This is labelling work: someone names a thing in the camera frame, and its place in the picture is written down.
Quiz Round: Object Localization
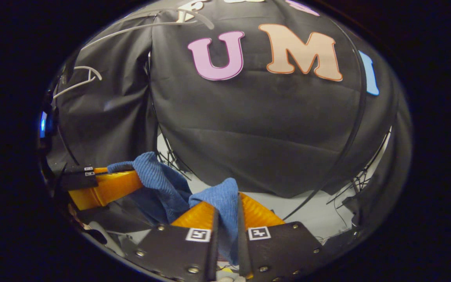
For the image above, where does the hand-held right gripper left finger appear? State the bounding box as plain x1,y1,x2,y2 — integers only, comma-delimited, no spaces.
125,201,220,282

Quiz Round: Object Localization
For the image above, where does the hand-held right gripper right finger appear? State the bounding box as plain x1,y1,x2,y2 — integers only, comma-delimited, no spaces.
236,192,325,282

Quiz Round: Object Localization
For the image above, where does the blue corduroy jacket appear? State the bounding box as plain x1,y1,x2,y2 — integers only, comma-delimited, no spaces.
107,152,240,266

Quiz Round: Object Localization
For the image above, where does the white plastic hanger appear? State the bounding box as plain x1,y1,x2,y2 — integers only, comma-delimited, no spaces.
80,7,215,51
52,66,103,99

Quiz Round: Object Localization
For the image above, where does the black clothes rack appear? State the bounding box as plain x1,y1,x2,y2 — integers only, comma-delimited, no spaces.
53,0,369,222

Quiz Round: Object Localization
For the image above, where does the black backdrop cloth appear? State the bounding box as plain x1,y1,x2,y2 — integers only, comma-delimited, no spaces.
45,0,412,243

